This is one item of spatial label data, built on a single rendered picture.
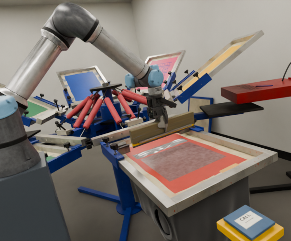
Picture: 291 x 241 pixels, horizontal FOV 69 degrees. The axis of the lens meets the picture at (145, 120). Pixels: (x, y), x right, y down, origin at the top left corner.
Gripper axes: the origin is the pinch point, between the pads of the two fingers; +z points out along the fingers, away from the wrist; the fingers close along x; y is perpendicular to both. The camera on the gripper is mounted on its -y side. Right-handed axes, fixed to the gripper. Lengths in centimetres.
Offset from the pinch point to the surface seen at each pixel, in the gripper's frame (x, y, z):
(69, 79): -214, 16, -33
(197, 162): 23.1, -2.6, 13.7
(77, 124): -84, 35, 3
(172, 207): 46, 27, 11
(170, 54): -155, -115, -43
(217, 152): 21.5, -17.5, 13.7
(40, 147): -74, 66, 11
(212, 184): 45.6, 8.9, 10.2
